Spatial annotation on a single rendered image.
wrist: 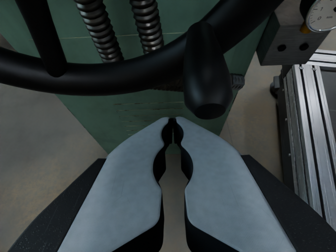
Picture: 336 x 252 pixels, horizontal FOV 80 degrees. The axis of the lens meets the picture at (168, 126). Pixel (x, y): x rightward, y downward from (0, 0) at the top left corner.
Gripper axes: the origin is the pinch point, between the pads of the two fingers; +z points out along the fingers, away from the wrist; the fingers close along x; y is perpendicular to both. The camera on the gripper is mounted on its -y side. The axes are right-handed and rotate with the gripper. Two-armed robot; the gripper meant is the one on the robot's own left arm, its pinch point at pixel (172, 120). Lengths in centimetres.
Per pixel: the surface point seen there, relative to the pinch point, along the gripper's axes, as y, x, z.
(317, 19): -3.1, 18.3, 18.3
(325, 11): -4.1, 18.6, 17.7
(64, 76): -1.2, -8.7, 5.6
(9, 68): -2.1, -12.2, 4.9
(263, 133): 45, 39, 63
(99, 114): 20.2, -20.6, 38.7
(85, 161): 51, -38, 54
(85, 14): -5.3, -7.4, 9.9
